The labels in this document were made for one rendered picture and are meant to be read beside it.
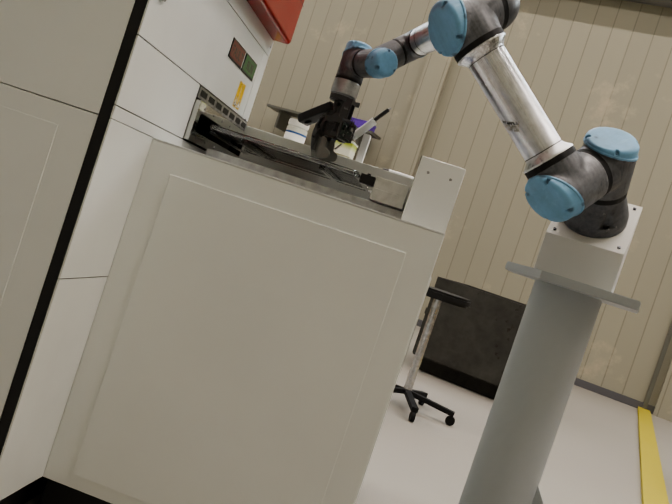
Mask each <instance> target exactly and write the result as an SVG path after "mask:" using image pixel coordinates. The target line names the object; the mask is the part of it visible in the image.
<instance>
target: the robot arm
mask: <svg viewBox="0 0 672 504"><path fill-rule="evenodd" d="M519 9H520V0H439V1H438V2H436V3H435V4H434V6H433V7H432V9H431V11H430V13H429V17H428V22H426V23H424V24H422V25H420V26H418V27H417V28H415V29H412V30H410V31H409V32H407V33H405V34H403V35H401V36H399V37H396V38H394V39H392V40H390V41H388V42H386V43H383V44H381V45H379V46H377V47H375V48H371V47H370V46H369V45H368V44H366V43H364V42H361V41H356V40H350V41H348V42H347V44H346V47H345V50H344V51H343V53H342V58H341V61H340V64H339V67H338V70H337V73H336V77H335V79H334V82H333V85H332V88H331V94H330V97H329V98H330V99H331V100H332V101H334V103H332V102H331V101H329V102H327V103H324V104H322V105H319V106H317V107H314V108H312V109H309V110H307V111H305V112H302V113H300V114H298V115H297V116H298V122H300V123H302V124H304V125H306V126H309V125H311V124H314V123H316V124H315V128H314V130H313V132H312V136H311V156H313V157H316V158H319V159H322V160H327V161H328V162H334V161H336V159H337V154H336V153H335V152H334V147H335V142H336V140H337V141H338V142H341V143H348V144H349V143H350V144H351V142H352V139H353V136H354V133H355V130H356V127H357V126H356V125H354V123H355V122H353V121H354V120H352V119H351V118H352V115H353V112H354V109H355V108H359V106H360V103H358V102H356V101H355V100H356V99H357V96H358V93H359V90H360V87H361V84H362V81H363V78H377V79H382V78H386V77H390V76H391V75H393V74H394V72H395V71H396V69H398V68H400V67H402V66H404V65H406V64H408V63H410V62H412V61H414V60H416V59H418V58H422V57H424V56H426V55H427V54H429V53H431V52H433V51H437V52H438V53H439V54H442V55H443V56H445V57H454V59H455V60H456V62H457V64H458V65H459V66H463V67H467V68H469V69H470V71H471V73H472V74H473V76H474V78H475V79H476V81H477V82H478V84H479V86H480V87H481V89H482V91H483V92H484V94H485V96H486V97H487V99H488V101H489V102H490V104H491V106H492V107H493V109H494V111H495V112H496V114H497V115H498V117H499V119H500V120H501V122H502V124H503V125H504V127H505V129H506V130H507V132H508V134H509V135H510V137H511V139H512V140H513V142H514V143H515V145H516V147H517V148H518V150H519V152H520V153H521V155H522V157H523V158H524V160H525V162H526V165H525V169H524V174H525V176H526V177H527V179H528V181H527V183H526V185H525V192H526V193H525V197H526V199H527V201H528V203H529V205H530V206H531V208H532V209H533V210H534V211H535V212H536V213H537V214H538V215H540V216H541V217H543V218H545V219H548V220H550V221H553V222H564V223H565V225H566V226H567V227H568V228H569V229H571V230H572V231H574V232H576V233H578V234H580V235H582V236H586V237H590V238H609V237H613V236H616V235H618V234H620V233H621V232H622V231H623V230H624V229H625V228H626V226H627V223H628V219H629V208H628V201H627V193H628V190H629V186H630V183H631V179H632V176H633V172H634V169H635V165H636V161H637V160H638V158H639V156H638V153H639V148H640V147H639V144H638V141H637V140H636V139H635V138H634V137H633V136H632V135H631V134H629V133H627V132H625V131H623V130H620V129H616V128H610V127H597V128H593V129H591V130H589V131H588V132H587V133H586V135H585V137H584V138H583V145H582V147H581V148H580V149H578V150H576V148H575V147H574V145H573V144H572V143H567V142H564V141H562V140H561V139H560V137H559V135H558V134H557V132H556V130H555V129H554V127H553V125H552V124H551V122H550V120H549V119H548V117H547V115H546V114H545V112H544V111H543V109H542V107H541V106H540V104H539V102H538V101H537V99H536V97H535V96H534V94H533V92H532V91H531V89H530V88H529V86H528V84H527V83H526V81H525V79H524V78H523V76H522V74H521V73H520V71H519V69H518V68H517V66H516V64H515V63H514V61H513V60H512V58H511V56H510V55H509V53H508V51H507V50H506V48H505V46H504V40H505V36H506V33H505V32H504V29H506V28H507V27H509V26H510V25H511V24H512V23H513V21H514V20H515V19H516V17H517V15H518V13H519ZM351 120H352V121H351ZM353 130H354V131H353ZM352 133H353V134H352ZM322 136H324V137H322ZM351 136H352V137H351Z"/></svg>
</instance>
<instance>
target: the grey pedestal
mask: <svg viewBox="0 0 672 504"><path fill-rule="evenodd" d="M505 268H506V270H508V271H510V272H513V273H516V274H518V275H521V276H524V277H527V278H530V279H533V280H535V282H534V285H533V288H532V291H531V293H530V296H529V299H528V302H527V305H526V308H525V311H524V314H523V317H522V320H521V323H520V325H519V328H518V331H517V334H516V337H515V340H514V343H513V346H512V349H511V352H510V355H509V358H508V360H507V363H506V366H505V369H504V372H503V375H502V378H501V381H500V384H499V387H498V390H497V392H496V395H495V398H494V401H493V404H492V407H491V410H490V413H489V416H488V419H487V422H486V425H485V427H484V430H483V433H482V436H481V439H480V442H479V445H478V448H477V451H476V454H475V457H474V459H473V462H472V465H471V468H470V471H469V474H468V477H467V480H466V483H465V486H464V489H463V492H462V494H461V497H460V500H459V503H458V504H544V503H543V499H542V496H541V492H540V489H539V483H540V480H541V477H542V475H543V472H544V469H545V466H546V463H547V460H548V457H549V454H550V452H551V449H552V446H553V443H554V440H555V437H556V434H557V431H558V428H559V426H560V423H561V420H562V417H563V414H564V411H565V408H566V405H567V402H568V400H569V397H570V394H571V391H572V388H573V385H574V382H575V379H576V376H577V374H578V371H579V368H580V365H581V362H582V359H583V356H584V353H585V350H586V348H587V345H588V342H589V339H590V336H591V333H592V330H593V327H594V324H595V322H596V319H597V316H598V313H599V310H600V307H601V304H602V303H605V304H608V305H611V306H614V307H617V308H620V309H624V310H627V311H630V312H633V313H636V314H637V313H638V312H639V309H640V306H641V301H638V300H634V299H631V298H628V297H625V296H622V295H619V294H616V293H612V292H609V291H606V290H603V289H600V288H597V287H593V286H590V285H587V284H584V283H581V282H578V281H575V280H571V279H568V278H565V277H562V276H559V275H556V274H553V273H549V272H546V271H543V270H539V269H536V268H532V267H528V266H524V265H521V264H517V263H513V262H509V261H508V262H507V263H506V266H505Z"/></svg>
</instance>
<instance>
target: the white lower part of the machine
mask: <svg viewBox="0 0 672 504"><path fill-rule="evenodd" d="M152 140H153V137H150V136H148V135H146V134H144V133H142V132H140V131H137V130H135V129H133V128H131V127H129V126H126V125H124V124H122V123H120V122H118V121H115V120H113V119H111V118H109V117H106V116H103V115H100V114H99V115H97V114H94V113H91V112H88V111H85V110H82V109H79V108H76V107H73V106H70V105H67V104H64V103H61V102H58V101H55V100H52V99H49V98H46V97H42V96H39V95H36V94H33V93H30V92H27V91H24V90H21V89H18V88H15V87H12V86H9V85H6V84H3V83H0V504H24V503H26V502H28V501H29V500H31V499H33V498H34V497H36V496H37V495H39V494H41V493H42V492H44V489H45V486H46V483H47V480H48V478H45V477H43V475H44V472H45V469H46V465H47V462H48V459H49V456H50V453H51V450H52V447H53V444H54V441H55V438H56V435H57V432H58V429H59V426H60V422H61V419H62V416H63V413H64V410H65V407H66V404H67V401H68V398H69V395H70V392H71V389H72V386H73V383H74V380H75V376H76V373H77V370H78V367H79V364H80V361H81V358H82V355H83V352H84V349H85V346H86V343H87V340H88V337H89V333H90V330H91V327H92V324H93V321H94V318H95V315H96V312H97V309H98V306H99V303H100V300H101V297H102V294H103V291H104V287H105V284H106V281H107V278H108V275H109V272H110V269H111V266H112V263H113V260H114V257H115V254H116V251H117V248H118V244H119V241H120V238H121V235H122V232H123V229H124V226H125V223H126V220H127V217H128V214H129V211H130V208H131V205H132V201H133V198H134V195H135V192H136V189H137V186H138V183H139V180H140V177H141V174H142V171H143V168H144V165H145V162H146V159H147V155H148V152H149V149H150V146H151V143H152Z"/></svg>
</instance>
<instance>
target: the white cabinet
mask: <svg viewBox="0 0 672 504"><path fill-rule="evenodd" d="M443 239H444V235H441V234H438V233H435V232H432V231H429V230H426V229H423V228H420V227H417V226H414V225H411V224H408V223H405V222H402V221H399V220H396V219H393V218H390V217H387V216H383V215H380V214H377V213H374V212H371V211H368V210H365V209H362V208H359V207H356V206H353V205H350V204H347V203H344V202H341V201H338V200H335V199H332V198H329V197H326V196H323V195H320V194H317V193H314V192H311V191H308V190H305V189H302V188H299V187H296V186H292V185H289V184H286V183H283V182H280V181H277V180H274V179H271V178H268V177H265V176H262V175H259V174H256V173H253V172H250V171H247V170H244V169H241V168H238V167H235V166H232V165H229V164H226V163H223V162H220V161H217V160H214V159H211V158H208V157H205V156H201V155H198V154H195V153H192V152H189V151H186V150H183V149H180V148H177V147H174V146H171V145H168V144H165V143H162V142H159V141H156V140H152V143H151V146H150V149H149V152H148V155H147V159H146V162H145V165H144V168H143V171H142V174H141V177H140V180H139V183H138V186H137V189H136V192H135V195H134V198H133V201H132V205H131V208H130V211H129V214H128V217H127V220H126V223H125V226H124V229H123V232H122V235H121V238H120V241H119V244H118V248H117V251H116V254H115V257H114V260H113V263H112V266H111V269H110V272H109V275H108V278H107V281H106V284H105V287H104V291H103V294H102V297H101V300H100V303H99V306H98V309H97V312H96V315H95V318H94V321H93V324H92V327H91V330H90V333H89V337H88V340H87V343H86V346H85V349H84V352H83V355H82V358H81V361H80V364H79V367H78V370H77V373H76V376H75V380H74V383H73V386H72V389H71V392H70V395H69V398H68V401H67V404H66V407H65V410H64V413H63V416H62V419H61V422H60V426H59V429H58V432H57V435H56V438H55V441H54V444H53V447H52V450H51V453H50V456H49V459H48V462H47V465H46V469H45V472H44V475H43V477H45V478H48V480H47V483H46V486H45V489H44V492H43V495H42V498H41V501H40V504H355V503H356V500H357V497H358V494H359V491H360V488H361V485H362V482H363V479H364V476H365V473H366V470H367V467H368V464H369V462H370V459H371V456H372V453H373V450H374V447H375V444H376V441H377V438H378V435H379V432H380V429H381V426H382V423H383V420H384V417H385V414H386V411H387V408H388V405H389V403H390V400H391V397H392V394H393V391H394V388H395V385H396V382H397V379H398V376H399V373H400V370H401V367H402V366H403V363H404V360H405V357H406V354H407V351H408V348H409V345H410V342H411V340H412V337H413V334H414V331H415V328H416V325H417V322H418V319H419V314H420V311H421V308H422V305H423V302H424V299H425V296H426V293H427V290H428V288H429V285H430V282H431V279H432V278H431V275H432V272H433V269H434V266H435V263H436V260H437V257H438V254H439V251H440V248H441V245H442V242H443Z"/></svg>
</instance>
